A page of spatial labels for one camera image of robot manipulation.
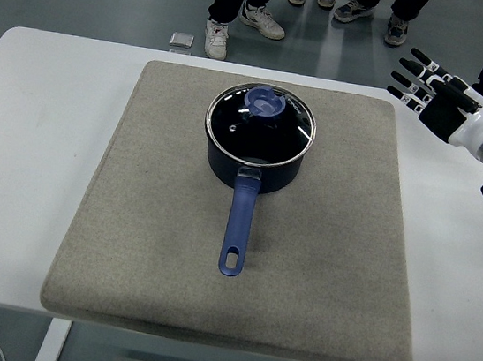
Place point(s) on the silver floor plate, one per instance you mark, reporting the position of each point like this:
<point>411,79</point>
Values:
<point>181,40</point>
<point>180,51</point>

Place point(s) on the beige grey fabric mat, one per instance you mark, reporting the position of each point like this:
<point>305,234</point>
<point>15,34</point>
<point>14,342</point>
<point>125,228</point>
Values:
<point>151,222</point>

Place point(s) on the white table leg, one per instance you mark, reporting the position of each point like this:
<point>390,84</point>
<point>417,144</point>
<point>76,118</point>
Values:
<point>51,344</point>

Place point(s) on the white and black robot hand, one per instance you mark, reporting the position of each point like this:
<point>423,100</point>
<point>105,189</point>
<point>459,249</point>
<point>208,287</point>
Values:
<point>467,125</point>

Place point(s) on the glass pot lid blue knob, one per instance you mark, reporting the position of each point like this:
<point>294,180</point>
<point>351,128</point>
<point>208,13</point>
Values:
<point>262,103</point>

